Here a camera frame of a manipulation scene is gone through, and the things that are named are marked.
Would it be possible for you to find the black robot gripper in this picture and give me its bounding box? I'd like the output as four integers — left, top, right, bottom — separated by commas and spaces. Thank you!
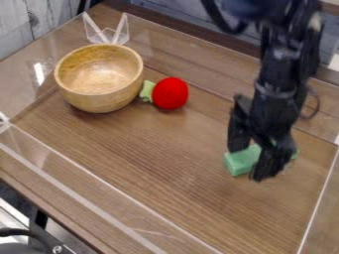
228, 82, 307, 182

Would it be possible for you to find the green foam block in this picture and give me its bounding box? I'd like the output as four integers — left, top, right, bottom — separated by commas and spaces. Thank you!
223, 142, 300, 178

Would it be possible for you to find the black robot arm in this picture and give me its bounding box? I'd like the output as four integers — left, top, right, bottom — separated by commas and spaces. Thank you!
200, 0, 323, 182

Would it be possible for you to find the brown wooden bowl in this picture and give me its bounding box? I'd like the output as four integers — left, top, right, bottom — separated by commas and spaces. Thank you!
55, 44, 144, 113

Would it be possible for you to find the red knitted strawberry toy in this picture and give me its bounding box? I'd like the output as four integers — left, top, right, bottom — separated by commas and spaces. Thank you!
139, 77, 190, 110

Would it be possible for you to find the black metal clamp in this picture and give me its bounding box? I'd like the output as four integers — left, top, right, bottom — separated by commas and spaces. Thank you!
29, 209, 96, 254

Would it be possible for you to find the clear acrylic corner bracket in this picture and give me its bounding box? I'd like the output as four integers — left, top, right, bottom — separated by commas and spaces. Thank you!
83, 13, 129, 45

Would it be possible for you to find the clear acrylic tray wall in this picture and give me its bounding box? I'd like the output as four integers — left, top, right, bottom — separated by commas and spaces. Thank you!
0, 112, 223, 254

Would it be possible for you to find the black cable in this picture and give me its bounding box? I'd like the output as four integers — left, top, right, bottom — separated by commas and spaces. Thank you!
0, 227, 45, 254

